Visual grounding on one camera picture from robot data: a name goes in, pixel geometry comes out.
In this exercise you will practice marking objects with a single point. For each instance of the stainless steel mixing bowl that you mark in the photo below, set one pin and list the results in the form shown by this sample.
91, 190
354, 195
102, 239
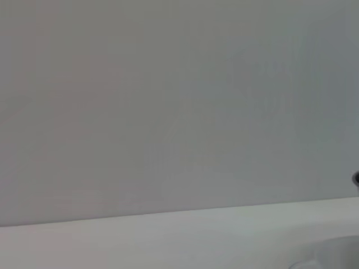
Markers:
356, 179

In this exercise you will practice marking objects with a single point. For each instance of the translucent plastic measuring cup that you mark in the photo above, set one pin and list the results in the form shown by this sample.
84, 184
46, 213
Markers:
336, 253

